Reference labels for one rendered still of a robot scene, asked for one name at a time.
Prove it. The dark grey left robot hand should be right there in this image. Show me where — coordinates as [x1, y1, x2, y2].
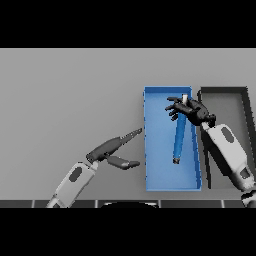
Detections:
[85, 127, 144, 171]

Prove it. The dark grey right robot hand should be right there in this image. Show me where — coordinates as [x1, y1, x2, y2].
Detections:
[164, 95, 217, 128]

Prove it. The blue pipe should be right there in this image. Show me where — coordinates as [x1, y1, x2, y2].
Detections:
[171, 93, 190, 165]

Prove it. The dark grey bin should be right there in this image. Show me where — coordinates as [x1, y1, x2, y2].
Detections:
[197, 86, 256, 192]

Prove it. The blue bin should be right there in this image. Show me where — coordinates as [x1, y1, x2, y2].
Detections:
[143, 85, 203, 192]

